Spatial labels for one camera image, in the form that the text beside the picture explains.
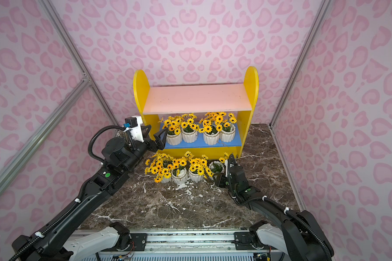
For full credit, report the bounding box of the yellow two-tier shelf unit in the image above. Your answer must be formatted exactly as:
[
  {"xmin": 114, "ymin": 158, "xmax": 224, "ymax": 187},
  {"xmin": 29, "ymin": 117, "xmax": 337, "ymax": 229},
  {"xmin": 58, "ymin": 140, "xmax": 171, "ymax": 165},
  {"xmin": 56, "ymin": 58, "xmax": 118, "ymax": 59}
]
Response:
[{"xmin": 133, "ymin": 66, "xmax": 259, "ymax": 159}]

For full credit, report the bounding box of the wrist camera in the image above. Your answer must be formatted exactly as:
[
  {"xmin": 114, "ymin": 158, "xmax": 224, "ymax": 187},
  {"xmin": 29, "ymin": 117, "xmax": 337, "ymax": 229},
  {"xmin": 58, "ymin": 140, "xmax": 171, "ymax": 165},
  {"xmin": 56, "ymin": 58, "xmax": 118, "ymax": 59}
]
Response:
[
  {"xmin": 224, "ymin": 153, "xmax": 238, "ymax": 177},
  {"xmin": 123, "ymin": 116, "xmax": 144, "ymax": 142}
]

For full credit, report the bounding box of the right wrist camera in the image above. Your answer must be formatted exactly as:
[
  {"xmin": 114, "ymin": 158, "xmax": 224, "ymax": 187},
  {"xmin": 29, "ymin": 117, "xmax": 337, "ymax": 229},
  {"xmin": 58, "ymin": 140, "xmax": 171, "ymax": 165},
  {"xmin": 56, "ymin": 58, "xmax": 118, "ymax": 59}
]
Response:
[{"xmin": 224, "ymin": 153, "xmax": 238, "ymax": 177}]

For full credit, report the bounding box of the shelf sunflower pot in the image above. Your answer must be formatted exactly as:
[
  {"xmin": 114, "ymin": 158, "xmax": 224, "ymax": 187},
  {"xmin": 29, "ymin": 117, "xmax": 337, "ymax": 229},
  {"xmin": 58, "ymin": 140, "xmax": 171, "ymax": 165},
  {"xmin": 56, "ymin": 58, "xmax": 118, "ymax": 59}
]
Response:
[
  {"xmin": 208, "ymin": 152, "xmax": 230, "ymax": 181},
  {"xmin": 217, "ymin": 112, "xmax": 237, "ymax": 142},
  {"xmin": 160, "ymin": 116, "xmax": 182, "ymax": 146},
  {"xmin": 171, "ymin": 157, "xmax": 188, "ymax": 186},
  {"xmin": 145, "ymin": 153, "xmax": 174, "ymax": 183},
  {"xmin": 185, "ymin": 151, "xmax": 213, "ymax": 182},
  {"xmin": 181, "ymin": 113, "xmax": 199, "ymax": 144},
  {"xmin": 199, "ymin": 112, "xmax": 224, "ymax": 145}
]

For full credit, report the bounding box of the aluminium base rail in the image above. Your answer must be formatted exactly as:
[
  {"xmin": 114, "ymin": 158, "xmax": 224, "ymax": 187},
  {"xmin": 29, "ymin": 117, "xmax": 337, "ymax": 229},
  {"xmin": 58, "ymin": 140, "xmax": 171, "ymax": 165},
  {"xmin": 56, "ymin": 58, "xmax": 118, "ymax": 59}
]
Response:
[{"xmin": 65, "ymin": 227, "xmax": 334, "ymax": 261}]

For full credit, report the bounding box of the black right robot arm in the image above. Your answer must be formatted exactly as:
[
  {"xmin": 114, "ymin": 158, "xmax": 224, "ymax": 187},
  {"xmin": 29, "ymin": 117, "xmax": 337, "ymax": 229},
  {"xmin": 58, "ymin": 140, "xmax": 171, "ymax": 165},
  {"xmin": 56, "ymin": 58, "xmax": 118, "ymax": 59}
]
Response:
[{"xmin": 213, "ymin": 158, "xmax": 334, "ymax": 261}]

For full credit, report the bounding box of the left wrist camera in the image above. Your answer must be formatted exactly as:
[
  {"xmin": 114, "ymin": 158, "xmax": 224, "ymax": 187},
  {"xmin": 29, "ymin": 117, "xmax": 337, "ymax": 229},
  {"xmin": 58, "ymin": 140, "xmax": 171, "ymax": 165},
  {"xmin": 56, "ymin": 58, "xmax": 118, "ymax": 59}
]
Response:
[{"xmin": 123, "ymin": 116, "xmax": 144, "ymax": 142}]

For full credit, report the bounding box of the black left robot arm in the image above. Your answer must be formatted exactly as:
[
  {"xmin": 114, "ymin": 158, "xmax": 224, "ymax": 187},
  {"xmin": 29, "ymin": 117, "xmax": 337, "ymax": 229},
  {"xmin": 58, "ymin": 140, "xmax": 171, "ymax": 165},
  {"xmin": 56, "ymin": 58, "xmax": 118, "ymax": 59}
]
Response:
[{"xmin": 11, "ymin": 118, "xmax": 167, "ymax": 261}]

